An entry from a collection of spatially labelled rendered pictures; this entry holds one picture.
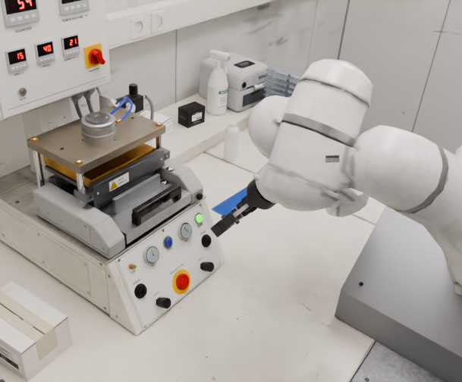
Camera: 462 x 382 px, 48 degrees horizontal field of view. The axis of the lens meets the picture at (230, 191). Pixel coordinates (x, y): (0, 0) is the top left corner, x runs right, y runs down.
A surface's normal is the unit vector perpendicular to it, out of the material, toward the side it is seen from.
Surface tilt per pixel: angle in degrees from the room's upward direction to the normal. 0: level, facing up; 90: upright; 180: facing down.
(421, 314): 44
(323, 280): 0
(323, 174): 63
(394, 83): 90
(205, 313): 0
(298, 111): 52
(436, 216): 110
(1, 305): 1
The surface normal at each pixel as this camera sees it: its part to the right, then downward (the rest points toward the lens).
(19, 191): 0.07, -0.84
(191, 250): 0.76, -0.02
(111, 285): -0.59, 0.41
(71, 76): 0.80, 0.37
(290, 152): -0.47, -0.08
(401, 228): -0.39, -0.33
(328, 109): -0.13, -0.07
